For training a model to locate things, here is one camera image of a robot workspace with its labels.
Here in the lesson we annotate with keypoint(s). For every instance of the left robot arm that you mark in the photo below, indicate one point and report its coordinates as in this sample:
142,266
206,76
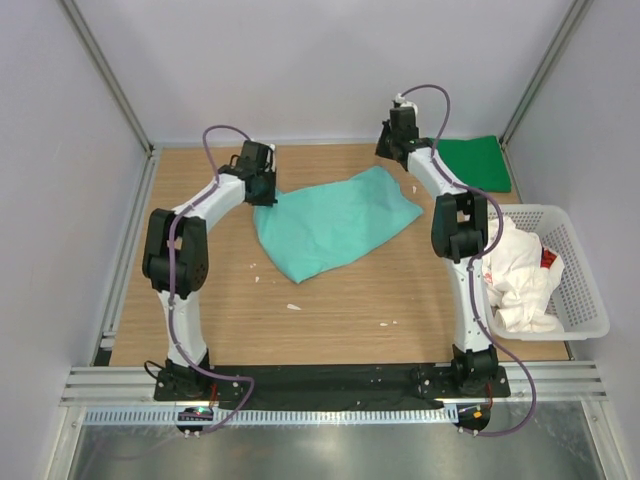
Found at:
176,262

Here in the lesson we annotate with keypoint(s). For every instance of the teal t-shirt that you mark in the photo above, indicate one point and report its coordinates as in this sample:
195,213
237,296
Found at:
320,228

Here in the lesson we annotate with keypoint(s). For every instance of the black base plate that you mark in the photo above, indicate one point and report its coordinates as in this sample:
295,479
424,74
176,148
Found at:
326,388

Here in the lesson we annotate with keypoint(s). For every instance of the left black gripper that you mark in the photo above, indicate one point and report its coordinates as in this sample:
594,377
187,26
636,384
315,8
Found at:
267,189

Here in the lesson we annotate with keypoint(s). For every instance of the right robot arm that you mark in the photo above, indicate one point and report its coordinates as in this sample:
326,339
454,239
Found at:
459,235

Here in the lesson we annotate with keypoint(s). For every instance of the white plastic basket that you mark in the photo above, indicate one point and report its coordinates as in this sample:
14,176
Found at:
576,302

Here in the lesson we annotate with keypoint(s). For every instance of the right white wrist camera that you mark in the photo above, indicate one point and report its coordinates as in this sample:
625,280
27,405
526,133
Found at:
400,101

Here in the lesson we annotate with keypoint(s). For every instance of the folded green t-shirt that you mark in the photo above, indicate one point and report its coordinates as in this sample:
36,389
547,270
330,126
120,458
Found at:
477,162

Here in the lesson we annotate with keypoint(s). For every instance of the white t-shirt in basket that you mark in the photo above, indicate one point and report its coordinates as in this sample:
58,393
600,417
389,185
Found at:
521,275

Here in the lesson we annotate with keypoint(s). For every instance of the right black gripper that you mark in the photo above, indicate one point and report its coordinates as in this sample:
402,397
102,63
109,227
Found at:
383,145

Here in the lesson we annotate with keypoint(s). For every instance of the white slotted cable duct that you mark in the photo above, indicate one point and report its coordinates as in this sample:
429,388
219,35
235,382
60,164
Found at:
183,416

